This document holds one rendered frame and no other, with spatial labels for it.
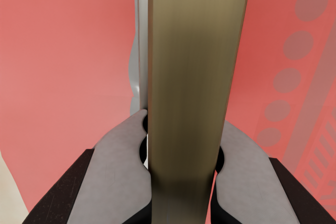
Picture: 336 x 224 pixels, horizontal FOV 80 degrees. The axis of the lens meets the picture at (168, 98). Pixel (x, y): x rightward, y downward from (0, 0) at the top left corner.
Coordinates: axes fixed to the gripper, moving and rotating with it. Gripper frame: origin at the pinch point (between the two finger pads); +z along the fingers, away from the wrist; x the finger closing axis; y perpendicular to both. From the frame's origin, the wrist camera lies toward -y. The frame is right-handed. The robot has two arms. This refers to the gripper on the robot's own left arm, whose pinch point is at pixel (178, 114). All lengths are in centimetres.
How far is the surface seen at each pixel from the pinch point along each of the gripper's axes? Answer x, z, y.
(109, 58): -5.6, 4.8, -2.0
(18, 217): -18.5, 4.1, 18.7
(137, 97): -3.4, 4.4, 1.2
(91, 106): -7.6, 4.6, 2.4
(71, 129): -9.8, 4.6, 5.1
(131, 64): -3.9, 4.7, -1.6
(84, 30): -7.4, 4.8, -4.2
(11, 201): -18.6, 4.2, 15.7
